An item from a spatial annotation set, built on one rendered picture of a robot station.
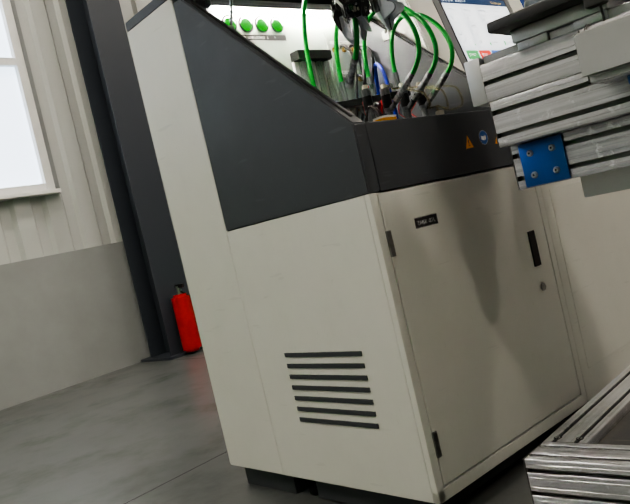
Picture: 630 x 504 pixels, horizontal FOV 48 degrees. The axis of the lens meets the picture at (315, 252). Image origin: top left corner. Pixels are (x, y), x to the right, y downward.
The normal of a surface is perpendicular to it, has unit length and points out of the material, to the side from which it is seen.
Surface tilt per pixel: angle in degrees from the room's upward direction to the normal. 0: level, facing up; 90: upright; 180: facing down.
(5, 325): 90
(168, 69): 90
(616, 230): 90
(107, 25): 90
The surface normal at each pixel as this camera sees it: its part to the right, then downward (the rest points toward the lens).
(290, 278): -0.73, 0.19
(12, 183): 0.72, -0.14
